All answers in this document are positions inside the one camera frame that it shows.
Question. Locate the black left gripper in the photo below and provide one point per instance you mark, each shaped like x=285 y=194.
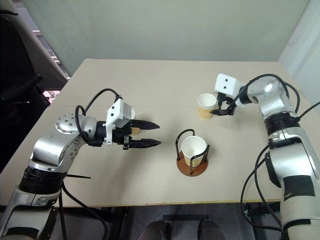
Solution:
x=122 y=135

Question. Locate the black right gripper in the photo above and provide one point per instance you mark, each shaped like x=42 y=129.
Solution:
x=221 y=98

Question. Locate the white and tan paper cup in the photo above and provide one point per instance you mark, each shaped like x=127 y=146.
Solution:
x=205 y=105
x=192 y=150
x=133 y=113

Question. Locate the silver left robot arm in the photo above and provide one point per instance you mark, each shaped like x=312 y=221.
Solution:
x=50 y=147

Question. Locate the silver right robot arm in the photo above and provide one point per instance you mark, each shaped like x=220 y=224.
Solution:
x=287 y=155

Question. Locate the dark rounded shape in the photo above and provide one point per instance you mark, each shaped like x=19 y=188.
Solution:
x=209 y=229
x=156 y=230

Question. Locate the black office chair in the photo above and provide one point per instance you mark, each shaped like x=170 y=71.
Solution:
x=15 y=112

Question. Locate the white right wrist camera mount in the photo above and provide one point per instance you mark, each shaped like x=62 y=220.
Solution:
x=226 y=85

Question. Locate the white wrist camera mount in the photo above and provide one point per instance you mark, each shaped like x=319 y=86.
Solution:
x=226 y=85
x=115 y=113

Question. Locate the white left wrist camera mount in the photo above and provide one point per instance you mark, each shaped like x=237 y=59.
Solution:
x=115 y=113

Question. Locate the white wall panel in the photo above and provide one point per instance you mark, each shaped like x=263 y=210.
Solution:
x=305 y=50

